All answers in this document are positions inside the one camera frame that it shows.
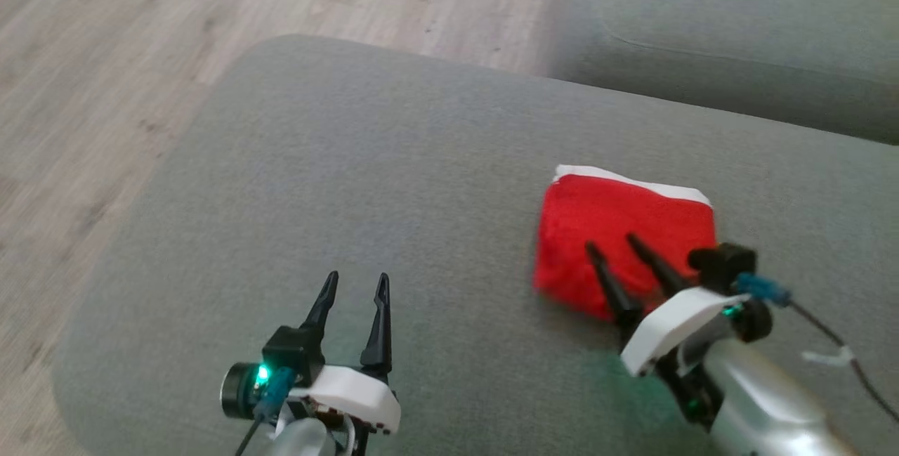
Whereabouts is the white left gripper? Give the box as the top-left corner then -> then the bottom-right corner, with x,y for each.
220,271 -> 402,456

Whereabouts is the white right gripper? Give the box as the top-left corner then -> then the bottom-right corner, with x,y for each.
584,233 -> 774,431

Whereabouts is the red and white shirt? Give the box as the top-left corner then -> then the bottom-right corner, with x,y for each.
532,164 -> 718,323

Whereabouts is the large grey sofa seat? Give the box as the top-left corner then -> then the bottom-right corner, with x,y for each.
52,34 -> 899,456

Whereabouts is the grey sofa cushion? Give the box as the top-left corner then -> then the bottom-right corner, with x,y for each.
546,0 -> 899,147

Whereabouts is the blue left cable connector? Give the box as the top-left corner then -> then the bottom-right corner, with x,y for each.
251,365 -> 297,423

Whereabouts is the blue cable connector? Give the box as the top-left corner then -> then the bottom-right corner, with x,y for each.
251,365 -> 297,423
735,273 -> 794,308

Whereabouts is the blue right cable connector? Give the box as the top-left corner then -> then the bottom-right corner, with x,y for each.
735,273 -> 794,308

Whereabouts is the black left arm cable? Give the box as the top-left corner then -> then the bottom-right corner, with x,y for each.
234,417 -> 265,456

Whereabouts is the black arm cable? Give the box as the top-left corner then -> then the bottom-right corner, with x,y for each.
785,300 -> 899,424
234,417 -> 265,456

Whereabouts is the white right cable tag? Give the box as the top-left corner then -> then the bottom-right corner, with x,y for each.
801,345 -> 855,368

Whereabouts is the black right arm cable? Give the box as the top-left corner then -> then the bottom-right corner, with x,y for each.
785,300 -> 899,424

